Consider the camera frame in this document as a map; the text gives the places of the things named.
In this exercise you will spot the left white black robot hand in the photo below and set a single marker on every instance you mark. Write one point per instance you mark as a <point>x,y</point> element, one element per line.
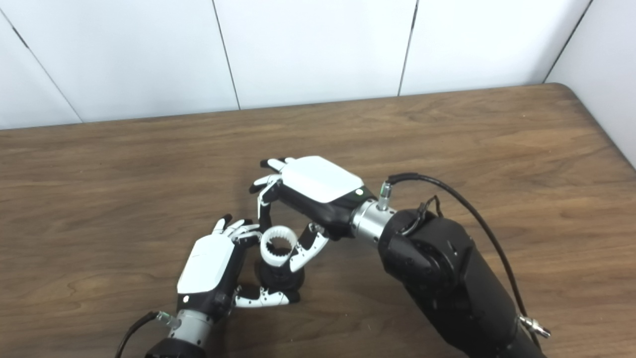
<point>208,263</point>

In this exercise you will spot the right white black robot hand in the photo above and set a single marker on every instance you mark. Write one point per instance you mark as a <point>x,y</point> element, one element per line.
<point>323,181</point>

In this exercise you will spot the round black part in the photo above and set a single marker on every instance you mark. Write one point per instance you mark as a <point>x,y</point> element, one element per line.
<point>283,278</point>

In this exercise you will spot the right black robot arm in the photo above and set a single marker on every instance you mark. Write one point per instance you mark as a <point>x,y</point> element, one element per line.
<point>447,278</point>

